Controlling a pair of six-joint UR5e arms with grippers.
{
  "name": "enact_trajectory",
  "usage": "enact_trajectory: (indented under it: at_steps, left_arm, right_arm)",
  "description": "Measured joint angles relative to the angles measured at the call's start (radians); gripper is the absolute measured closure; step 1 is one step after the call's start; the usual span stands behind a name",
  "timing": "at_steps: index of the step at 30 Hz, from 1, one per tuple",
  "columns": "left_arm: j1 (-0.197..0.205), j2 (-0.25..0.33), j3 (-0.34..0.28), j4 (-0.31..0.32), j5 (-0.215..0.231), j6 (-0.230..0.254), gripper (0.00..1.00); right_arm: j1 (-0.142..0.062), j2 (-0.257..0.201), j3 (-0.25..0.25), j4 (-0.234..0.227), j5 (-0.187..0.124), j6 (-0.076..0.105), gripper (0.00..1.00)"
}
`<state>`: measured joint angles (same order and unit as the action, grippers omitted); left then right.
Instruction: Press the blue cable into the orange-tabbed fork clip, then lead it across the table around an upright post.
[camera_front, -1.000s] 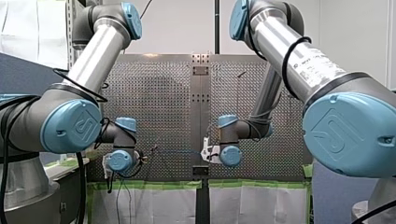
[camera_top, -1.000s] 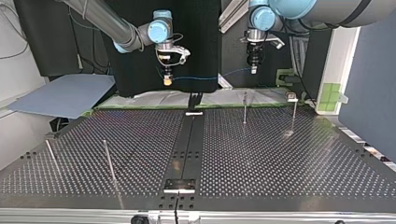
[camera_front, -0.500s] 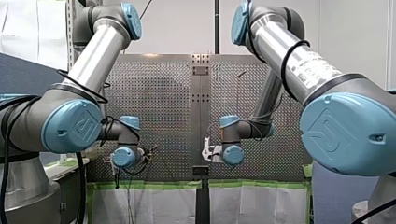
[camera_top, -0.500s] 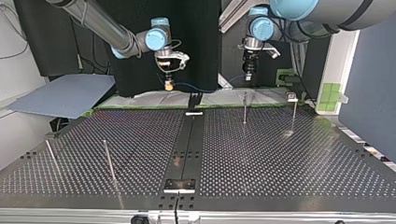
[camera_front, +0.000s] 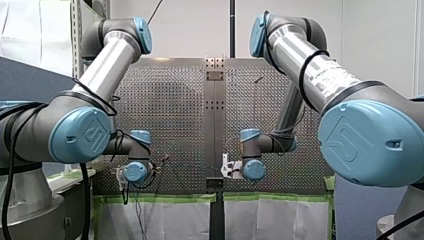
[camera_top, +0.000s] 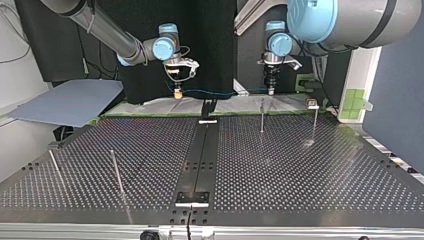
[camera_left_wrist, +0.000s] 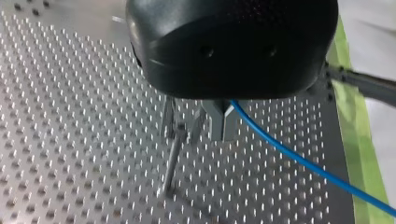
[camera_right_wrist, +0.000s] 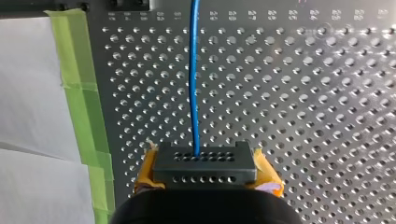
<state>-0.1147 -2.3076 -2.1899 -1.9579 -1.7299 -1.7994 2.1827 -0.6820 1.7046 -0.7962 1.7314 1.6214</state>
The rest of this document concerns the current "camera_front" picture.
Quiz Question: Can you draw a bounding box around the black upright pole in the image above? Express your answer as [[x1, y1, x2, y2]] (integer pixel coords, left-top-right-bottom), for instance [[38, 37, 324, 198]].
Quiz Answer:
[[229, 0, 237, 60]]

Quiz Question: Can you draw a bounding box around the black table leg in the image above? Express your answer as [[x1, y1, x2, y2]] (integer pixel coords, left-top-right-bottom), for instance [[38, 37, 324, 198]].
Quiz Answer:
[[205, 177, 226, 240]]

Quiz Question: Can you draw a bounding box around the metal shelf rack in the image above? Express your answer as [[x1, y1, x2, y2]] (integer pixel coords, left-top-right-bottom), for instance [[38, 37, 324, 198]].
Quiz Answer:
[[69, 0, 112, 80]]

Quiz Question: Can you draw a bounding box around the black cable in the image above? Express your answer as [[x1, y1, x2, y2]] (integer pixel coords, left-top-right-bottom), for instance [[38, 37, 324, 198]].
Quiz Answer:
[[79, 162, 92, 240], [263, 9, 332, 156], [375, 209, 424, 240], [0, 77, 160, 240]]

